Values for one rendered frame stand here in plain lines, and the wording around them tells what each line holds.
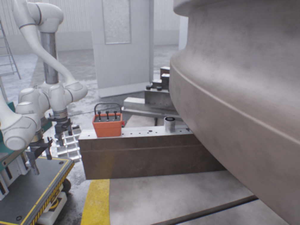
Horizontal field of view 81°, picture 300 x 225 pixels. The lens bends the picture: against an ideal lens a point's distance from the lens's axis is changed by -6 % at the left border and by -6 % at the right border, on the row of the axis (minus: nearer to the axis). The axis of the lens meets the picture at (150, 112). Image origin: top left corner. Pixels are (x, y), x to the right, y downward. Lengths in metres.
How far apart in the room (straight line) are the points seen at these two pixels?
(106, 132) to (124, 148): 0.18
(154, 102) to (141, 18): 2.47
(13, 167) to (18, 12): 1.11
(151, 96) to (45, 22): 1.40
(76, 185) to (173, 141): 1.11
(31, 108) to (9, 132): 0.20
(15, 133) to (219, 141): 0.84
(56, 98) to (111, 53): 3.01
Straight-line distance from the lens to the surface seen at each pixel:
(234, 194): 1.55
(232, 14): 0.99
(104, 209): 1.79
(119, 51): 4.22
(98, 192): 1.92
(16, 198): 1.67
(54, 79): 1.58
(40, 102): 1.54
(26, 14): 1.39
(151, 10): 4.58
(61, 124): 1.35
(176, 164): 1.51
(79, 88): 1.37
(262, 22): 0.85
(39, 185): 1.68
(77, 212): 1.82
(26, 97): 1.52
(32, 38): 1.35
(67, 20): 14.40
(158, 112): 2.46
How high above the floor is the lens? 1.39
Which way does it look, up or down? 25 degrees down
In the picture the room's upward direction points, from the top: straight up
